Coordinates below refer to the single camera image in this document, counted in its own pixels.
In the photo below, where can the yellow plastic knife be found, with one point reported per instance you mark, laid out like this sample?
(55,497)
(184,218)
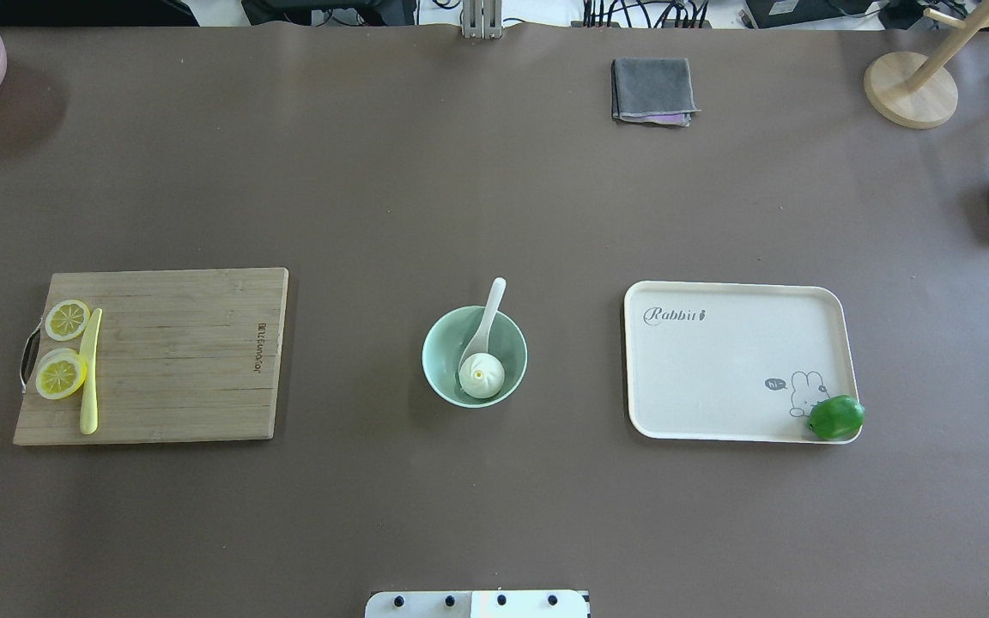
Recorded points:
(89,411)

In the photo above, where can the green round toy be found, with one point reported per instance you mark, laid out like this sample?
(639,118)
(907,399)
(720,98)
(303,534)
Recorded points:
(839,417)

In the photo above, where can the wooden cutting board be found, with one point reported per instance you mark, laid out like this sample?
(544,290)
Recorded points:
(182,356)

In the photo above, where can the grey folded cloth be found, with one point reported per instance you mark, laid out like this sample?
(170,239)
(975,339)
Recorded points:
(652,90)

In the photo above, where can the single lemon slice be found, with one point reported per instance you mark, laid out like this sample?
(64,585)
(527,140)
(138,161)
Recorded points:
(67,320)

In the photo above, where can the white ceramic spoon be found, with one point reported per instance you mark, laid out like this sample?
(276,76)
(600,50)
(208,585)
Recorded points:
(479,342)

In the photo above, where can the mint green bowl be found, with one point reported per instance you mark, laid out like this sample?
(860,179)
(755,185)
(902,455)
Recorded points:
(445,343)

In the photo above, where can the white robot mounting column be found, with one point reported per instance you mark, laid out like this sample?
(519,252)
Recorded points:
(480,603)

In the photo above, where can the lemon slice stack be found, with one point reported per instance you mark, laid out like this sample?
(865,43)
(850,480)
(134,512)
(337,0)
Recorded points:
(60,373)

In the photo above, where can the aluminium frame post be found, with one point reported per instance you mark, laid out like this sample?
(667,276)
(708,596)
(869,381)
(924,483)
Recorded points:
(482,19)

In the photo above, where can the white rectangular tray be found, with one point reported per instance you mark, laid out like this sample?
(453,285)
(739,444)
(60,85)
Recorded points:
(745,362)

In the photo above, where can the wooden cup stand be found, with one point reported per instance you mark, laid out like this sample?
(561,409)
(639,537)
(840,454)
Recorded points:
(914,90)

